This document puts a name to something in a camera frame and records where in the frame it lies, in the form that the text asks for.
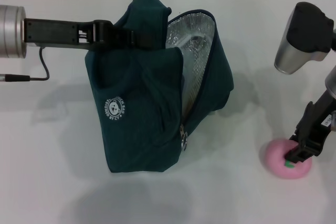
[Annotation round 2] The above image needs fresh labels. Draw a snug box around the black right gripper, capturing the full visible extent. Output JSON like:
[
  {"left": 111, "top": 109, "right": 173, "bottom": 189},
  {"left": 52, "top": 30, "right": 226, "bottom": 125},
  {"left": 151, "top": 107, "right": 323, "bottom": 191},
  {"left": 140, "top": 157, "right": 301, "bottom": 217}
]
[{"left": 285, "top": 89, "right": 336, "bottom": 167}]

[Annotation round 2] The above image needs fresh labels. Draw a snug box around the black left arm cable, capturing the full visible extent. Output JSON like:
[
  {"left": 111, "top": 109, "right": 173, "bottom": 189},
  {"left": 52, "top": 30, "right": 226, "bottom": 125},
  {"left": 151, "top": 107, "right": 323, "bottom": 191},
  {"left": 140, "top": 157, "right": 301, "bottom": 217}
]
[{"left": 0, "top": 47, "right": 50, "bottom": 83}]

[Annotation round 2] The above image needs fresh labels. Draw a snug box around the dark teal insulated lunch bag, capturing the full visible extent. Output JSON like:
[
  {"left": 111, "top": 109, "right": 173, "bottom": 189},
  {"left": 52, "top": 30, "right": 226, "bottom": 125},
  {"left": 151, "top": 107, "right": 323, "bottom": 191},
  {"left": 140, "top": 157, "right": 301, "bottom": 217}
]
[{"left": 84, "top": 0, "right": 235, "bottom": 174}]

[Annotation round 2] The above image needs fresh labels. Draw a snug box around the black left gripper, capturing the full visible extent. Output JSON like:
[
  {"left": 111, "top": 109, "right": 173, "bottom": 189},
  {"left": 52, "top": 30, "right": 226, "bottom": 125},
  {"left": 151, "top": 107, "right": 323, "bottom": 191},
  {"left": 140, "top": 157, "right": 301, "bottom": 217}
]
[{"left": 23, "top": 18, "right": 165, "bottom": 51}]

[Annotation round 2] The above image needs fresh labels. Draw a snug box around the pink peach toy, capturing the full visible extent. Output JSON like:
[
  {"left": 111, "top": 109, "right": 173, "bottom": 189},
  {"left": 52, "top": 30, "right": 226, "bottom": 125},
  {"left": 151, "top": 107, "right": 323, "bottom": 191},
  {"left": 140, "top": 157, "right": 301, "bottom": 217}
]
[{"left": 264, "top": 139, "right": 313, "bottom": 180}]

